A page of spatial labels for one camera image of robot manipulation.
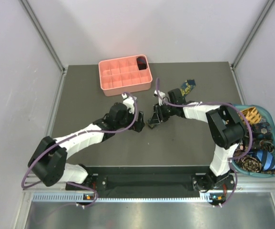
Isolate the left aluminium frame post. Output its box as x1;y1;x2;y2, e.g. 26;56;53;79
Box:
18;0;65;72

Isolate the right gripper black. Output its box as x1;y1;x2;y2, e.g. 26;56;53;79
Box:
150;103;176;125

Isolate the slotted grey cable duct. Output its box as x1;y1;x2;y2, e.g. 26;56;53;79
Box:
32;192;223;203

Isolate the teal plastic basket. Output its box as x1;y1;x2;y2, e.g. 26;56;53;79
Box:
233;104;275;178

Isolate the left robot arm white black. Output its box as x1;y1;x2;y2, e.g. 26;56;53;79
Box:
28;103;145;189

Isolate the dark floral navy tie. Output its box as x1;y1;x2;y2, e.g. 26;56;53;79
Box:
251;122;273;141

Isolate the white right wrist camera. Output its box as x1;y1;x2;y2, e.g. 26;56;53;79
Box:
153;90;165;106

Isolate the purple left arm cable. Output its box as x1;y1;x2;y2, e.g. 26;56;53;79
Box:
20;92;138;208

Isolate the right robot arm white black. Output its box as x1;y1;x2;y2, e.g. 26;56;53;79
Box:
147;88;247;190

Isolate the right aluminium frame post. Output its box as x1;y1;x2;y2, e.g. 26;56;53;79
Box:
231;0;275;69

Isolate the blue striped tie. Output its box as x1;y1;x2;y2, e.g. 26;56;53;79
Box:
249;150;275;171

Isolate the blue yellow floral tie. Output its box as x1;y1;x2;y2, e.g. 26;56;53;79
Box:
180;79;196;98

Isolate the brown paisley rolled tie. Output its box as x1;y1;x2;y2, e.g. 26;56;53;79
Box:
236;155;262;173

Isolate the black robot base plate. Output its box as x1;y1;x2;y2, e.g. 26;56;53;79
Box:
65;166;234;198

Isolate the rolled red blue tie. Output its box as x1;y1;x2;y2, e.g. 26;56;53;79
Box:
136;56;148;71

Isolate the pink compartment organizer box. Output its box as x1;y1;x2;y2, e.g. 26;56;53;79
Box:
98;54;153;96

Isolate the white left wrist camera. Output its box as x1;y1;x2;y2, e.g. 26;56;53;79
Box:
122;93;137;115

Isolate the orange patterned tie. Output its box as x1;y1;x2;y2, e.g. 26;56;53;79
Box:
241;106;262;125

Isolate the aluminium frame post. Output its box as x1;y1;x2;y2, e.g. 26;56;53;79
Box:
18;0;65;72
231;0;275;69

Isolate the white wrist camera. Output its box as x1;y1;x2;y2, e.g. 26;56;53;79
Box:
153;90;165;106
122;93;137;115

